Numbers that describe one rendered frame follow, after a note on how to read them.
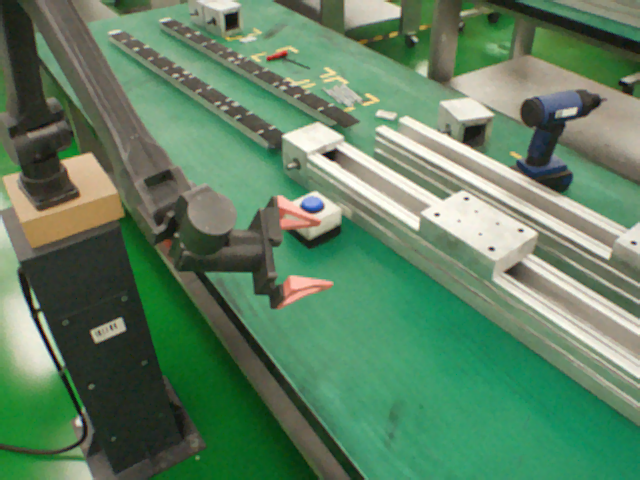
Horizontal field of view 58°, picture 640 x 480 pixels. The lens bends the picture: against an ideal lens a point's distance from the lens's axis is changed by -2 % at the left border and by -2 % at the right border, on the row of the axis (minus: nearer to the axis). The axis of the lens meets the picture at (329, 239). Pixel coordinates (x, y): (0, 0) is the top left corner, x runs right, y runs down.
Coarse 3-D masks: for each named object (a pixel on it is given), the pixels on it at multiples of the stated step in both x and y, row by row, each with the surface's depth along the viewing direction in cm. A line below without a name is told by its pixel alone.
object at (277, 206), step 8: (272, 200) 79; (280, 200) 79; (288, 200) 80; (264, 208) 77; (272, 208) 78; (280, 208) 79; (288, 208) 79; (296, 208) 81; (272, 216) 77; (280, 216) 81; (296, 216) 81; (304, 216) 81; (312, 216) 82; (272, 224) 77; (280, 224) 83; (288, 224) 83; (296, 224) 83; (304, 224) 83; (312, 224) 84; (272, 232) 76; (280, 232) 77; (272, 240) 76; (280, 240) 76
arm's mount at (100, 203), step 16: (64, 160) 124; (80, 160) 124; (16, 176) 118; (80, 176) 119; (96, 176) 119; (16, 192) 114; (80, 192) 114; (96, 192) 114; (112, 192) 114; (16, 208) 110; (32, 208) 110; (64, 208) 110; (80, 208) 112; (96, 208) 114; (112, 208) 116; (32, 224) 108; (48, 224) 110; (64, 224) 111; (80, 224) 113; (96, 224) 115; (32, 240) 109; (48, 240) 111
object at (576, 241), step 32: (384, 128) 130; (416, 128) 130; (384, 160) 132; (416, 160) 124; (448, 160) 126; (480, 160) 119; (448, 192) 119; (480, 192) 112; (512, 192) 115; (544, 192) 110; (544, 224) 103; (576, 224) 106; (608, 224) 102; (544, 256) 106; (576, 256) 100; (608, 256) 95; (608, 288) 97
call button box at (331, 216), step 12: (312, 192) 115; (300, 204) 111; (324, 204) 111; (288, 216) 111; (324, 216) 108; (336, 216) 110; (312, 228) 108; (324, 228) 110; (336, 228) 112; (300, 240) 111; (312, 240) 109; (324, 240) 112
